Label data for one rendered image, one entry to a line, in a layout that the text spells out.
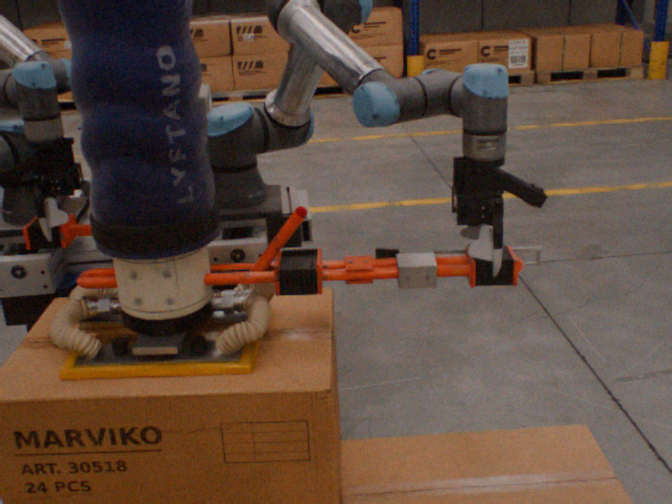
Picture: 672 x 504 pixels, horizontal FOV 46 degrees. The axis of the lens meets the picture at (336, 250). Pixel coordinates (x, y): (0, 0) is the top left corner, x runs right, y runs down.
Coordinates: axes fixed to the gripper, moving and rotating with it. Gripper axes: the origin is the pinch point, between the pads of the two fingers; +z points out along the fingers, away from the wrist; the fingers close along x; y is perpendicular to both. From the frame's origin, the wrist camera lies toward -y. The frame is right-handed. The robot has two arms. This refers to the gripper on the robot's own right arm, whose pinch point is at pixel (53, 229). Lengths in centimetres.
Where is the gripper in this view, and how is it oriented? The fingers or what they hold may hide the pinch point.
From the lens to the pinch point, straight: 180.0
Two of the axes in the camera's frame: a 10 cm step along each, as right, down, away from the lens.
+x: 0.1, -3.7, 9.3
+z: 0.5, 9.3, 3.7
